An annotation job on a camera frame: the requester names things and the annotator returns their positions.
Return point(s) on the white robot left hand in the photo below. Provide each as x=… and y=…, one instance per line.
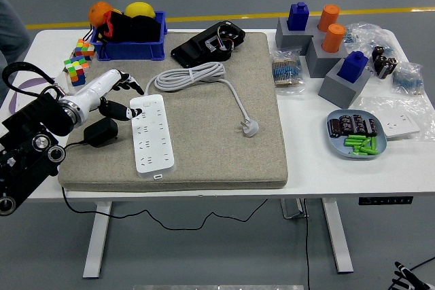
x=95, y=88

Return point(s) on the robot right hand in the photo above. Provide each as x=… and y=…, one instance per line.
x=408, y=280

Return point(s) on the black plug adapter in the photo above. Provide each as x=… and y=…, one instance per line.
x=100, y=132

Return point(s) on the white power strip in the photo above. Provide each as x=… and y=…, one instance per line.
x=153, y=140

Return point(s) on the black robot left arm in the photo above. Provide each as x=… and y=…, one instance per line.
x=27, y=133

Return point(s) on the colourful puzzle cube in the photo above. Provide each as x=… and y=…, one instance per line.
x=85, y=49
x=76, y=69

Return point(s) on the blue plastic bin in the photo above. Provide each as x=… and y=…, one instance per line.
x=129, y=50

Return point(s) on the orange fruit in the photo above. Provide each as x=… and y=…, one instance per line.
x=98, y=13

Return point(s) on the small yellow fruit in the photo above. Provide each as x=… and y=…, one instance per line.
x=118, y=11

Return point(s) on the black table control panel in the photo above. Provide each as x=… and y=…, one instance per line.
x=385, y=200

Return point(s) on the white table leg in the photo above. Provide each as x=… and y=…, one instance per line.
x=96, y=242
x=338, y=235

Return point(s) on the purple round disc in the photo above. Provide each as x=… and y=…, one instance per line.
x=13, y=103

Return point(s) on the large yellow fruit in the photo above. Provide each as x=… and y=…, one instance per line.
x=139, y=9

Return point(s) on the person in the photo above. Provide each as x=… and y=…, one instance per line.
x=12, y=32

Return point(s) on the black open electronic housing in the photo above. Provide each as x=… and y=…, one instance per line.
x=193, y=50

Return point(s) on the grey-brown mat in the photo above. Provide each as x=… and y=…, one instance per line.
x=210, y=154

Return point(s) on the green battery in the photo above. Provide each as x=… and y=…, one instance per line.
x=370, y=150
x=374, y=144
x=366, y=142
x=353, y=142
x=355, y=137
x=360, y=153

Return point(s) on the blue-grey plate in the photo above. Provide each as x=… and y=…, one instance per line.
x=340, y=149

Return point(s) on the dark brown capacitor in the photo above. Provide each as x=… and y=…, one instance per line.
x=334, y=128
x=346, y=124
x=371, y=127
x=358, y=123

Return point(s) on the clear bag around socket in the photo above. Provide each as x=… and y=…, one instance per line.
x=377, y=106

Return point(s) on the clear bag of resistors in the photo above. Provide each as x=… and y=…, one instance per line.
x=287, y=71

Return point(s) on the grey peg block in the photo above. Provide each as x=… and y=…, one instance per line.
x=321, y=64
x=314, y=28
x=340, y=93
x=289, y=40

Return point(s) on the small clear bag blue resistors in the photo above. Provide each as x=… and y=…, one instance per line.
x=408, y=79

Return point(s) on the blue square peg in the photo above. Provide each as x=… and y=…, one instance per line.
x=298, y=16
x=352, y=67

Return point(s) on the bag of black capacitors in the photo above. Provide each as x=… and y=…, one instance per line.
x=384, y=62

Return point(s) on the orange cylinder peg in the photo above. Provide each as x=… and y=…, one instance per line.
x=333, y=38
x=329, y=16

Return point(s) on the large clear bag blue resistors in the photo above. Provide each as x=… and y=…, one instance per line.
x=367, y=35

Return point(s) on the white square switch panel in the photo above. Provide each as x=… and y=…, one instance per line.
x=34, y=88

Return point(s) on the metal bracket under table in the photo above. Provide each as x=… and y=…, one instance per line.
x=292, y=208

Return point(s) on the white wall socket panel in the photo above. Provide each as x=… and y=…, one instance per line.
x=401, y=126

